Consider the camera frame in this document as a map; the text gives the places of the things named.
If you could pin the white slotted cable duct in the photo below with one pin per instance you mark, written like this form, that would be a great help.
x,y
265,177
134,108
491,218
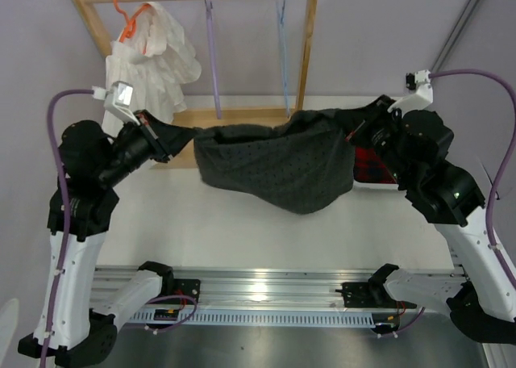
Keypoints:
x,y
307,319

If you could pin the orange plastic hanger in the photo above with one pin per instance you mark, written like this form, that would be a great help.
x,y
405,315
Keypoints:
x,y
130,21

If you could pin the light blue wire hanger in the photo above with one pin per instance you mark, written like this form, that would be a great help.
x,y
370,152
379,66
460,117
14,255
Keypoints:
x,y
283,54

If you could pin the white plastic basket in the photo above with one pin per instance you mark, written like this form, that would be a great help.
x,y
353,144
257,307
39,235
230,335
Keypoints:
x,y
375,186

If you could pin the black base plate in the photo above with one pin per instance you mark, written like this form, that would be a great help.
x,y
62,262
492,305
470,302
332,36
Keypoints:
x,y
366,295
187,286

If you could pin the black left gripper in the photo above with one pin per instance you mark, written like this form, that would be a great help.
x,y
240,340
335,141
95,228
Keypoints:
x,y
153,134

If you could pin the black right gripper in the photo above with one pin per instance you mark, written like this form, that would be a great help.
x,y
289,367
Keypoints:
x,y
374,114

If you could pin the white pleated dress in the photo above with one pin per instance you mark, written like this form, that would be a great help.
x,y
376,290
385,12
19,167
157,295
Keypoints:
x,y
156,61

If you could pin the grey polka dot skirt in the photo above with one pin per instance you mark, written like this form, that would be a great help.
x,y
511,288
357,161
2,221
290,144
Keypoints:
x,y
301,166

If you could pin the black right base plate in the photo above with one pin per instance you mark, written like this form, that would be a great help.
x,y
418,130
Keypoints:
x,y
366,295

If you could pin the purple plastic hanger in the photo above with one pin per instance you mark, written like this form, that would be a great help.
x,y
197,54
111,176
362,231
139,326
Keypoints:
x,y
212,55

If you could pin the aluminium mounting rail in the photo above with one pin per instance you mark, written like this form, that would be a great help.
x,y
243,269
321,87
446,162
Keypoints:
x,y
273,290

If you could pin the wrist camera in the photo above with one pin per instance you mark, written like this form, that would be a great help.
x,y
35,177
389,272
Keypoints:
x,y
117,101
420,94

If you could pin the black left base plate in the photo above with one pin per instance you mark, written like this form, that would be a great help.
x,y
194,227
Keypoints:
x,y
187,286

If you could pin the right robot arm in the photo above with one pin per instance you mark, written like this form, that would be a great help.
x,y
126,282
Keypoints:
x,y
413,147

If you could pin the wooden clothes rack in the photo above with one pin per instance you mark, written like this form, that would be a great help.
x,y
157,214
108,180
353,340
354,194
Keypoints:
x,y
205,117

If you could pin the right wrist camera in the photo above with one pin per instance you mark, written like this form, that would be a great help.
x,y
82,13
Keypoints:
x,y
420,94

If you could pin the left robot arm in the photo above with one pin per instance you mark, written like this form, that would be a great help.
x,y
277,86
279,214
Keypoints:
x,y
90,164

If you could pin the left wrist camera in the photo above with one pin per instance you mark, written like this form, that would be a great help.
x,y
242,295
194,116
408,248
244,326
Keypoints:
x,y
117,101

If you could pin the red black plaid garment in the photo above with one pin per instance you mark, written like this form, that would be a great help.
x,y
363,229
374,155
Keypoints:
x,y
368,168

